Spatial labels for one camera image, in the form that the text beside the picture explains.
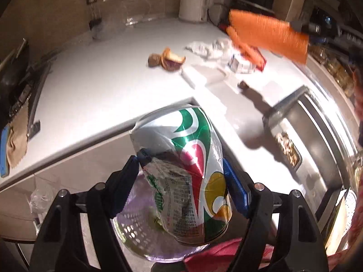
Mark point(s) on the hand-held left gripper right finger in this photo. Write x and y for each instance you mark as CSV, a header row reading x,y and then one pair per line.
x,y
235,189

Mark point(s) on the clear plastic bag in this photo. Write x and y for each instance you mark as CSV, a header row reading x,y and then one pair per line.
x,y
119,22

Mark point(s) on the crushed green soda can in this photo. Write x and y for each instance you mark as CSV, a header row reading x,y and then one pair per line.
x,y
187,158

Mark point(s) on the white colander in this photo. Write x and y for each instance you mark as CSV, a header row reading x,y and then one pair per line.
x,y
347,212

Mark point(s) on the white tissue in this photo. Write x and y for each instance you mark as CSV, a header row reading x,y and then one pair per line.
x,y
207,49

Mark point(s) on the stainless steel sink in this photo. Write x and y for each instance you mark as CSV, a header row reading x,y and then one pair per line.
x,y
309,136

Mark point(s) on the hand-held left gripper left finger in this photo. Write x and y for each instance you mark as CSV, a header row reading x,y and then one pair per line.
x,y
124,185

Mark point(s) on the blue flat pad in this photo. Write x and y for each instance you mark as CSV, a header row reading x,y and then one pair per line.
x,y
4,150

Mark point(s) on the grey kitchen cabinet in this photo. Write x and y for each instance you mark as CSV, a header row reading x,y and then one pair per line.
x,y
71,170

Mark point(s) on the black gas stove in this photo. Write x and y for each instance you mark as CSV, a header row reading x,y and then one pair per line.
x,y
17,85

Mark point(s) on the blue and white milk carton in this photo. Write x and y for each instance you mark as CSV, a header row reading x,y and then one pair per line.
x,y
241,64

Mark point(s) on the glass bottle with black cap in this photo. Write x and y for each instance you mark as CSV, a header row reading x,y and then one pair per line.
x,y
95,17

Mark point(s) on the orange snack bag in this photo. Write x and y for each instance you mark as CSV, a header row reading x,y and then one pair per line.
x,y
269,35

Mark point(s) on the red snack packet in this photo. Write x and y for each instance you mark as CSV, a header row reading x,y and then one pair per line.
x,y
256,59

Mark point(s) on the orange fruit peel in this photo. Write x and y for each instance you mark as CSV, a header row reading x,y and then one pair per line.
x,y
171,59

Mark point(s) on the beige dish cloth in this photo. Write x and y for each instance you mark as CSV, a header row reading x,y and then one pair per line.
x,y
17,138

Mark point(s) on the brown nut shell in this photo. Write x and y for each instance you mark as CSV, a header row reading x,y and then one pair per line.
x,y
153,60

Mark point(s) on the small brown scrap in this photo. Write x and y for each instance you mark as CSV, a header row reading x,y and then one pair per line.
x,y
244,85

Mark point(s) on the row of glass jars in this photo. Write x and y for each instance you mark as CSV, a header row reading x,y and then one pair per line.
x,y
331,65

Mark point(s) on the clear flat plastic wrapper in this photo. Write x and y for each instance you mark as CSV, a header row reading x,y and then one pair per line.
x,y
214,75

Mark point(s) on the trash bin with purple bag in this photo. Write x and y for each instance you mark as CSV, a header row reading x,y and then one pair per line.
x,y
136,229

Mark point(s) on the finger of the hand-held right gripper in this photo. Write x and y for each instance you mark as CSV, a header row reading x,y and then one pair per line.
x,y
305,27

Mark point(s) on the person's pink patterned robe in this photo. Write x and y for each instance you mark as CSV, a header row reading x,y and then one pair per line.
x,y
227,253

